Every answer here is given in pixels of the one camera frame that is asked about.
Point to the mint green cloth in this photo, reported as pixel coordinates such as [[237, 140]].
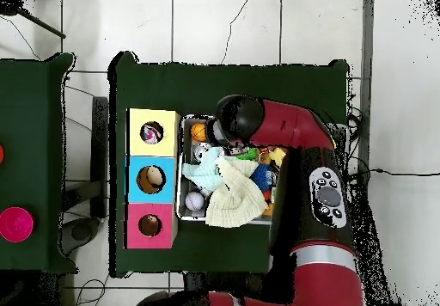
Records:
[[203, 172]]

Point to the cream yellow cloth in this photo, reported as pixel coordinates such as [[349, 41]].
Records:
[[234, 196]]

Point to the colourful polka dot cloth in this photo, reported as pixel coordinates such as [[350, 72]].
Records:
[[152, 133]]

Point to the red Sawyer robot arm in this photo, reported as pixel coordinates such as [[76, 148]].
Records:
[[295, 124]]

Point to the clear mesh bin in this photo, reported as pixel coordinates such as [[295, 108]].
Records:
[[184, 213]]

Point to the wooden box with three holes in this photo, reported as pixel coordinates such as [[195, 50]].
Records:
[[136, 175]]

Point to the green fuzzy toy with eyes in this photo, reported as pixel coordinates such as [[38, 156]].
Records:
[[244, 153]]

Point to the small orange basketball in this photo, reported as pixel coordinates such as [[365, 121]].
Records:
[[199, 132]]

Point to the blue spiky ball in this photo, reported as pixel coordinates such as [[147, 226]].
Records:
[[261, 175]]

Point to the small white ball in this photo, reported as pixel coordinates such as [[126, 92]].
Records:
[[194, 201]]

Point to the side table with green cloth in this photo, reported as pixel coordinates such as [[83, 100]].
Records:
[[34, 148]]

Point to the pink disc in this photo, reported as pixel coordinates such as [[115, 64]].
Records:
[[15, 225]]

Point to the red disc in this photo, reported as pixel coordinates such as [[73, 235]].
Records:
[[1, 154]]

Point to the black tripod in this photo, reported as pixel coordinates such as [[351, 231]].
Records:
[[10, 7]]

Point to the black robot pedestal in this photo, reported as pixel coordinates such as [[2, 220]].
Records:
[[206, 289]]

